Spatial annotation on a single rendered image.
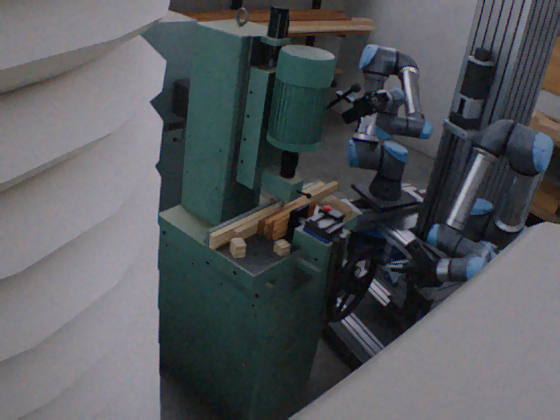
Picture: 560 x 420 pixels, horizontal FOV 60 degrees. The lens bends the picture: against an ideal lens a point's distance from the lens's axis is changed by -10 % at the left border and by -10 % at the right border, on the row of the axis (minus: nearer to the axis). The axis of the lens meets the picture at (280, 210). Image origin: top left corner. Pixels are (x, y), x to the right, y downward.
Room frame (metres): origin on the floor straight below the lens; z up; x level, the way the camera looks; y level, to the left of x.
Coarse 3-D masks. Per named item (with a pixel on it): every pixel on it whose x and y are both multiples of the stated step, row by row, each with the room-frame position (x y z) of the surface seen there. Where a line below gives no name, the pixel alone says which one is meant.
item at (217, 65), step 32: (224, 32) 1.70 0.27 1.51; (256, 32) 1.74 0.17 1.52; (192, 64) 1.77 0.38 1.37; (224, 64) 1.69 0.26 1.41; (192, 96) 1.76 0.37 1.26; (224, 96) 1.68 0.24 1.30; (192, 128) 1.75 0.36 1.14; (224, 128) 1.67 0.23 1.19; (192, 160) 1.74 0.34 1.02; (224, 160) 1.66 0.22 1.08; (192, 192) 1.74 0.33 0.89; (224, 192) 1.66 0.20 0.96; (256, 192) 1.81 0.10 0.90
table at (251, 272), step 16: (352, 224) 1.74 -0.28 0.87; (256, 240) 1.48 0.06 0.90; (272, 240) 1.49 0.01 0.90; (288, 240) 1.51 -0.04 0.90; (208, 256) 1.39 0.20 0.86; (224, 256) 1.36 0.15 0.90; (256, 256) 1.39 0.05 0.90; (272, 256) 1.40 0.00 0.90; (288, 256) 1.42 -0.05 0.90; (224, 272) 1.35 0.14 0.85; (240, 272) 1.31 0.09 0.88; (256, 272) 1.30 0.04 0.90; (272, 272) 1.36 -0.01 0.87; (320, 272) 1.41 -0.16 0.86; (256, 288) 1.30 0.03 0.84
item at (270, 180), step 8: (264, 168) 1.67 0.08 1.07; (272, 168) 1.68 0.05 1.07; (280, 168) 1.69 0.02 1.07; (264, 176) 1.65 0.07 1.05; (272, 176) 1.63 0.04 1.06; (280, 176) 1.63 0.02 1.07; (296, 176) 1.65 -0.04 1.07; (264, 184) 1.65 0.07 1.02; (272, 184) 1.63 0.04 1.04; (280, 184) 1.61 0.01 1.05; (288, 184) 1.59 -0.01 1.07; (296, 184) 1.60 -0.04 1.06; (272, 192) 1.62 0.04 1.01; (280, 192) 1.60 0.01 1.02; (288, 192) 1.59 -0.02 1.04; (288, 200) 1.58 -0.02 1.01
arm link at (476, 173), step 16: (496, 128) 1.57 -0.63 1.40; (480, 144) 1.57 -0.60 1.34; (496, 144) 1.55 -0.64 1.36; (480, 160) 1.55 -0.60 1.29; (496, 160) 1.56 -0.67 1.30; (464, 176) 1.55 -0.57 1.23; (480, 176) 1.52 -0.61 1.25; (464, 192) 1.51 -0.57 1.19; (448, 208) 1.51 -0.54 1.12; (464, 208) 1.48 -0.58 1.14; (448, 224) 1.47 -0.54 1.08; (464, 224) 1.48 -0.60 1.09; (432, 240) 1.46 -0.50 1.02; (448, 240) 1.44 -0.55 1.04
